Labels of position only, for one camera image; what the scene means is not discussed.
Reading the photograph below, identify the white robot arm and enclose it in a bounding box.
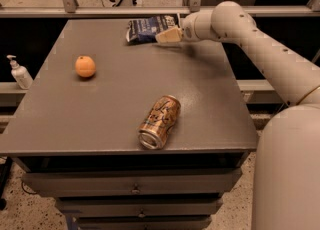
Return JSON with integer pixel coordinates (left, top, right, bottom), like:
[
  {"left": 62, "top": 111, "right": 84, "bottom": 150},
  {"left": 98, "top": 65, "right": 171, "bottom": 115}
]
[{"left": 156, "top": 1, "right": 320, "bottom": 230}]

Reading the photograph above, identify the white pump dispenser bottle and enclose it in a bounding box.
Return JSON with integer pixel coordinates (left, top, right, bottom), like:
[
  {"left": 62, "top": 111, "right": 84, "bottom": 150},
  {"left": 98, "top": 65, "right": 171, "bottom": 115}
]
[{"left": 7, "top": 55, "right": 33, "bottom": 89}]

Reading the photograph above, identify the blue chip bag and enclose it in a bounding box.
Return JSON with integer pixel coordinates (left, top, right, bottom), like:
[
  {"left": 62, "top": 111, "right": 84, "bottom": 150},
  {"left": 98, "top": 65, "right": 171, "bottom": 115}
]
[{"left": 126, "top": 14, "right": 180, "bottom": 44}]

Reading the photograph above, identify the gold soda can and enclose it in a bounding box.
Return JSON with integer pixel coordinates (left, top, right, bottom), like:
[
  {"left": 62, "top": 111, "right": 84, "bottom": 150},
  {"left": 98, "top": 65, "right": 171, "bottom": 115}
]
[{"left": 138, "top": 95, "right": 181, "bottom": 149}]

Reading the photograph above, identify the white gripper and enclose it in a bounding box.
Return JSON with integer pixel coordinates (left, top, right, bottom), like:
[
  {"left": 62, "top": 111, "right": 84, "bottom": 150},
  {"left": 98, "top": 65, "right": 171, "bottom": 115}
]
[{"left": 155, "top": 12, "right": 213, "bottom": 44}]

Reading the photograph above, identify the orange fruit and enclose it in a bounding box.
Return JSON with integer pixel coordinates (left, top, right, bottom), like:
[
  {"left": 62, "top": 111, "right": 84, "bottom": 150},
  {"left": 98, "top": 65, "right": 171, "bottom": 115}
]
[{"left": 75, "top": 56, "right": 96, "bottom": 78}]

